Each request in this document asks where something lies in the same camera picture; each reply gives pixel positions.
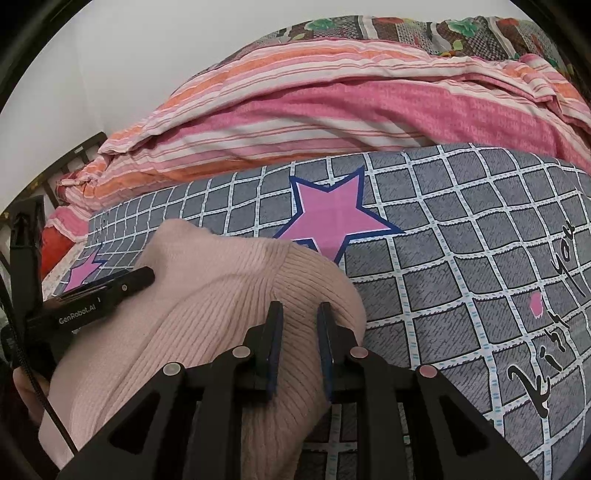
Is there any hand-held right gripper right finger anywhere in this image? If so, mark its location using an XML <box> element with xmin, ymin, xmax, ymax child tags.
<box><xmin>317</xmin><ymin>302</ymin><xmax>539</xmax><ymax>480</ymax></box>

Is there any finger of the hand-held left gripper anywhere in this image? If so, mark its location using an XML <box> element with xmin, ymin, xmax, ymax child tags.
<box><xmin>24</xmin><ymin>266</ymin><xmax>156</xmax><ymax>334</ymax></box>

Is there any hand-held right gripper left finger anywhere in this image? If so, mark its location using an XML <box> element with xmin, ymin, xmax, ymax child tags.
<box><xmin>58</xmin><ymin>300</ymin><xmax>284</xmax><ymax>480</ymax></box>

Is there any pink knit sweater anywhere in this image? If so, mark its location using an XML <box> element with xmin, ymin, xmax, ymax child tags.
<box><xmin>39</xmin><ymin>219</ymin><xmax>369</xmax><ymax>480</ymax></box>

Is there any person's left hand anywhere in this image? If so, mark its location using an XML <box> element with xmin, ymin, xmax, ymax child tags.
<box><xmin>12</xmin><ymin>367</ymin><xmax>52</xmax><ymax>428</ymax></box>

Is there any dark wooden headboard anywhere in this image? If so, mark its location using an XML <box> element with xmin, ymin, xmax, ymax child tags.
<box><xmin>0</xmin><ymin>131</ymin><xmax>110</xmax><ymax>278</ymax></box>

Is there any grey checked bed sheet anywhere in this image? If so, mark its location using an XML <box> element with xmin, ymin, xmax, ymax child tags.
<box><xmin>41</xmin><ymin>143</ymin><xmax>591</xmax><ymax>480</ymax></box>

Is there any pink striped quilt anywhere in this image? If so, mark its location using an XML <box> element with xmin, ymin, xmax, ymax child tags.
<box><xmin>41</xmin><ymin>39</ymin><xmax>591</xmax><ymax>243</ymax></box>

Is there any floral patchwork blanket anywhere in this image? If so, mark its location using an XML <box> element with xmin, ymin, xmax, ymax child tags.
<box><xmin>259</xmin><ymin>15</ymin><xmax>579</xmax><ymax>80</ymax></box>

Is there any black cable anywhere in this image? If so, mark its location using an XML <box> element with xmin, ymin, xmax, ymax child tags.
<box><xmin>0</xmin><ymin>291</ymin><xmax>78</xmax><ymax>455</ymax></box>

